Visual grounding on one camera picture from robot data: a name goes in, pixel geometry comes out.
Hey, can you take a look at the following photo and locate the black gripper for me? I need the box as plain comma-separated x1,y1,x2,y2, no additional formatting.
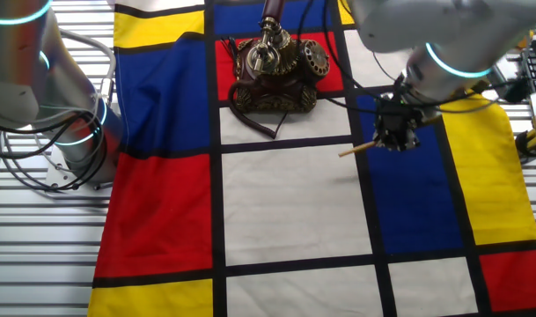
371,97,428,152

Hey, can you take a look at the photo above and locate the short wooden stick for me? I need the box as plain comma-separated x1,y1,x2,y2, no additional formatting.
337,140,379,159

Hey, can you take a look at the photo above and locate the antique rotary phone base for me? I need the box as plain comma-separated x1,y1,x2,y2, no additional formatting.
231,37,331,114

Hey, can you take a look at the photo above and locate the brass and red phone handset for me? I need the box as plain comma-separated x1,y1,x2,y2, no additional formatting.
245,0,291,75

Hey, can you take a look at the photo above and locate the colour block tablecloth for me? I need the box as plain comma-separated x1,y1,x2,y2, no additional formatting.
86,0,536,317

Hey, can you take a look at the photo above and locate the yellow and black clamp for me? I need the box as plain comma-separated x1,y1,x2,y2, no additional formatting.
515,128,536,159

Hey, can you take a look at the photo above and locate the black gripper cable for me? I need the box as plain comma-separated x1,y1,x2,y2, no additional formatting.
293,0,515,116

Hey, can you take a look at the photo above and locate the wrist camera with silver bracket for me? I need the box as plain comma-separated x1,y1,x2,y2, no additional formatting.
487,74,533,105

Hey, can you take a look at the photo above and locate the dark coiled phone cord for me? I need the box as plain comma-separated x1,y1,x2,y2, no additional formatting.
226,78,290,140

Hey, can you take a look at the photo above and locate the black phone line cable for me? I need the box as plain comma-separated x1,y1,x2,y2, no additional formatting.
221,37,239,61

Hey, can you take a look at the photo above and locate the grey robot power cable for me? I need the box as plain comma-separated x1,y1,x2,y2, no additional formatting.
55,28,119,107

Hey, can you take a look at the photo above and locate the black looped cable bundle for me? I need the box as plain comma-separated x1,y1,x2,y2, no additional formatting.
0,105,113,194

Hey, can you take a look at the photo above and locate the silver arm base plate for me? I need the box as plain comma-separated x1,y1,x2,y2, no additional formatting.
42,143,115,199

